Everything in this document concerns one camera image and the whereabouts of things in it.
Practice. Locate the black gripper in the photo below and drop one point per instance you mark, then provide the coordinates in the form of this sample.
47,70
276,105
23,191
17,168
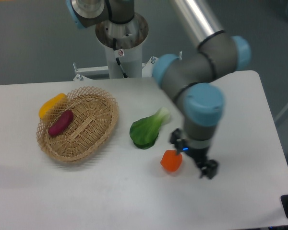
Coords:
196,151

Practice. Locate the purple sweet potato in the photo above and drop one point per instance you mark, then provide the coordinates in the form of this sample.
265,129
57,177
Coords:
61,124

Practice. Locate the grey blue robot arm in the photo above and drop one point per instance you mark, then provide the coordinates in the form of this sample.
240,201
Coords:
187,82

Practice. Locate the woven wicker basket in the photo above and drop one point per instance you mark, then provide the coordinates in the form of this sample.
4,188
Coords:
95,114

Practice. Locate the orange carrot piece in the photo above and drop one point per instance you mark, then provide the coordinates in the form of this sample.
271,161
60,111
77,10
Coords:
171,160

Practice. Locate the green bok choy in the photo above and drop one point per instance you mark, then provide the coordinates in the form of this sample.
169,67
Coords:
144,132

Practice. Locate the yellow pepper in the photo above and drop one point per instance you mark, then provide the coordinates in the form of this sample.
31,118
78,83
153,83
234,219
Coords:
49,104

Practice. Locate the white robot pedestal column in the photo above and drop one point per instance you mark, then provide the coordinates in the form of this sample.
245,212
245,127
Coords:
123,45

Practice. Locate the white metal mounting frame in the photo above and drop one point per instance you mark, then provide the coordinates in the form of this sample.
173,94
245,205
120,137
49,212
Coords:
101,73

